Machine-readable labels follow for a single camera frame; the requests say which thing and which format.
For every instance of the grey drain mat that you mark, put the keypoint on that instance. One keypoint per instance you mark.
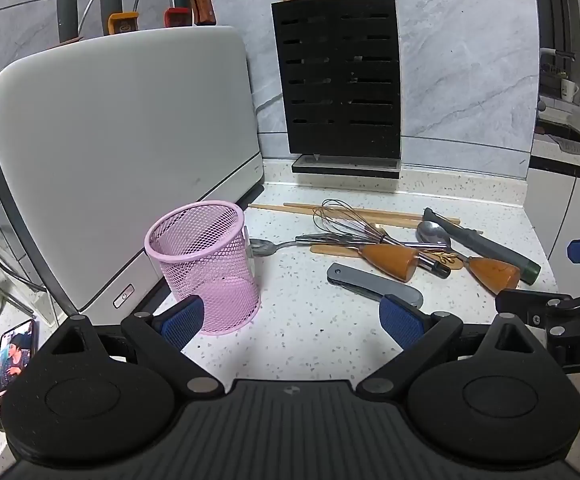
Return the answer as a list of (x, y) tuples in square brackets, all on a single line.
[(577, 147)]

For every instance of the pink mesh utensil holder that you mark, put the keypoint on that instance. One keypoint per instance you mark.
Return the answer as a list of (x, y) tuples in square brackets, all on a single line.
[(205, 270)]

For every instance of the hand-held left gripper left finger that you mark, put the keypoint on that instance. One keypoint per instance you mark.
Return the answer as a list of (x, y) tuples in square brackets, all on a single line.
[(182, 322)]

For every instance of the smartphone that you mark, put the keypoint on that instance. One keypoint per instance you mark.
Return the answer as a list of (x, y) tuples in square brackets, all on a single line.
[(17, 370)]

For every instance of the grey knife block tray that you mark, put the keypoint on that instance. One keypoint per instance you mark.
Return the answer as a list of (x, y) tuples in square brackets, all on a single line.
[(345, 166)]

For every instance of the black knife block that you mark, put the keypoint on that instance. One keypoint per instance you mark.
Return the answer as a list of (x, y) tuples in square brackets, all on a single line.
[(340, 85)]

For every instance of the orange plastic block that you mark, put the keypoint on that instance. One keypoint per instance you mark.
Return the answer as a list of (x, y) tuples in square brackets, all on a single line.
[(124, 22)]

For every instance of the plain steel spoon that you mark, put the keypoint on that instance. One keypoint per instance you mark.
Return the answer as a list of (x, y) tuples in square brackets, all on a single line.
[(262, 247)]

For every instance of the grey peeler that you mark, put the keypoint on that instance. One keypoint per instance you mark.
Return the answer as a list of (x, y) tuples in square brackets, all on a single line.
[(489, 250)]

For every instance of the flat wooden spatula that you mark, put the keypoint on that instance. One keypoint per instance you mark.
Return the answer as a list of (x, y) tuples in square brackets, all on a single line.
[(335, 250)]

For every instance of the white mug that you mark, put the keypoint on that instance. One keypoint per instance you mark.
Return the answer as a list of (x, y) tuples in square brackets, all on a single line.
[(568, 90)]

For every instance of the faucet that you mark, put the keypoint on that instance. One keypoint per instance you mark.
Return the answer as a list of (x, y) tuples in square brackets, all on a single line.
[(557, 53)]

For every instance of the white cabinet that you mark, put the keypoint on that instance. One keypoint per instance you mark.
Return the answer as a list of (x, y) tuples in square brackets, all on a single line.
[(559, 210)]

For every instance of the red plastic block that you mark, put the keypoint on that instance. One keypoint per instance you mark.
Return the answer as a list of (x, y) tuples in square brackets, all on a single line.
[(177, 16)]

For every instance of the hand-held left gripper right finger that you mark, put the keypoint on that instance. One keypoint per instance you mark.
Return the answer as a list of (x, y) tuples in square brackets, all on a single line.
[(399, 322)]

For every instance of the white countertop appliance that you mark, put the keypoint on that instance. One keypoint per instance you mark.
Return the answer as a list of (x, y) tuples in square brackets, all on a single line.
[(120, 135)]

